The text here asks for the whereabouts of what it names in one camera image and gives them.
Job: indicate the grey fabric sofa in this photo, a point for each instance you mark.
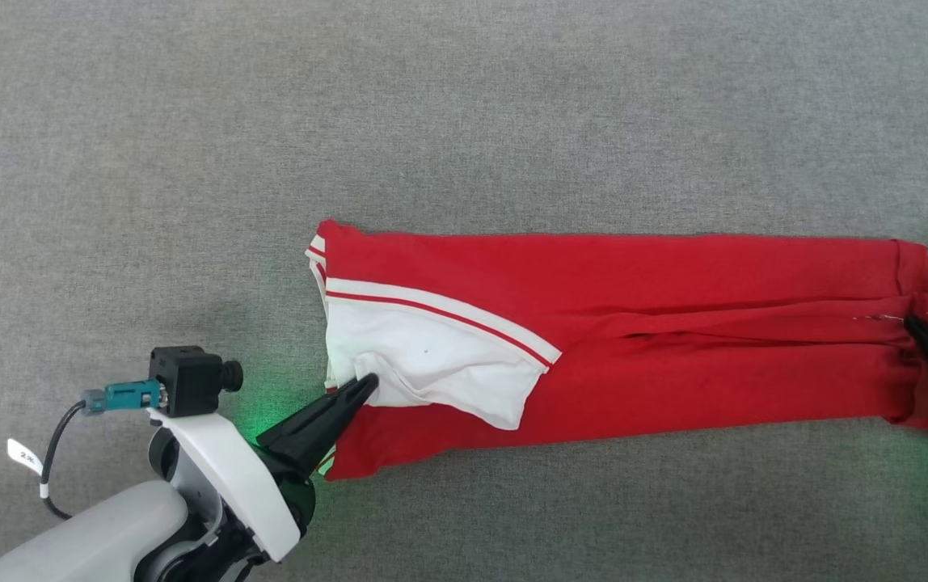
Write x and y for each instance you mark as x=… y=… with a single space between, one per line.
x=464 y=113

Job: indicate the red and white basketball jersey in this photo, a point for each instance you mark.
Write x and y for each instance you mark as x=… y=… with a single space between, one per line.
x=658 y=339

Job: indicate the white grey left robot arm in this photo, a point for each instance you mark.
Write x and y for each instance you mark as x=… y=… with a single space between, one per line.
x=84 y=533

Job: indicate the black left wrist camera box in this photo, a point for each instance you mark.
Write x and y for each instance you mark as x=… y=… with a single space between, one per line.
x=189 y=380

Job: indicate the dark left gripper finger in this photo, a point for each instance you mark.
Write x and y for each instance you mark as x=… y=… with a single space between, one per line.
x=314 y=412
x=331 y=432

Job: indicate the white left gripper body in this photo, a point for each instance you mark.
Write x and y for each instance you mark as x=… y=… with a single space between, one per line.
x=229 y=477

